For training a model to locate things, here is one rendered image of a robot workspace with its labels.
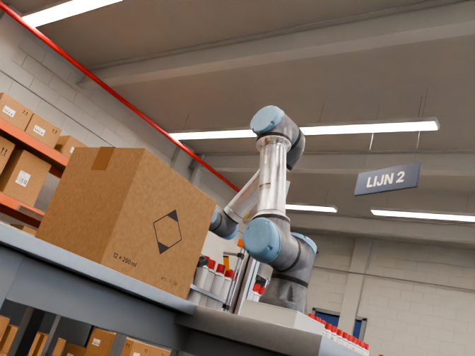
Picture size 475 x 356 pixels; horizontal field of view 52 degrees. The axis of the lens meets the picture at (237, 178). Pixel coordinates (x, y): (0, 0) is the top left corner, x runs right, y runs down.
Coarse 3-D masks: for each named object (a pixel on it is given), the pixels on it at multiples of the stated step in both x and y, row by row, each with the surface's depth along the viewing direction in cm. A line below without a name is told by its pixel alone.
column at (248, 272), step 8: (248, 256) 183; (248, 264) 182; (256, 264) 183; (240, 272) 182; (248, 272) 180; (256, 272) 183; (240, 280) 180; (248, 280) 179; (240, 288) 180; (248, 288) 180; (240, 296) 177; (248, 296) 179; (232, 304) 178; (240, 304) 176; (232, 312) 176
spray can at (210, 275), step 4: (212, 260) 188; (212, 264) 187; (212, 268) 187; (212, 272) 186; (208, 276) 185; (212, 276) 186; (208, 280) 184; (212, 280) 186; (208, 284) 184; (204, 288) 183; (208, 288) 184; (204, 296) 183; (208, 296) 185; (200, 300) 182; (204, 300) 182; (200, 304) 181; (204, 304) 183
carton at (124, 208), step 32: (96, 160) 112; (128, 160) 107; (160, 160) 110; (64, 192) 113; (96, 192) 107; (128, 192) 102; (160, 192) 110; (192, 192) 120; (64, 224) 108; (96, 224) 102; (128, 224) 103; (160, 224) 111; (192, 224) 120; (96, 256) 98; (128, 256) 103; (160, 256) 111; (192, 256) 121; (160, 288) 112
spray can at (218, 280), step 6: (222, 264) 191; (216, 270) 191; (222, 270) 190; (216, 276) 188; (222, 276) 189; (216, 282) 188; (222, 282) 189; (216, 288) 187; (216, 294) 186; (210, 300) 185; (216, 300) 186; (210, 306) 184
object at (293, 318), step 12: (252, 300) 146; (240, 312) 144; (252, 312) 142; (264, 312) 140; (276, 312) 138; (288, 312) 136; (300, 312) 136; (288, 324) 134; (300, 324) 136; (312, 324) 142
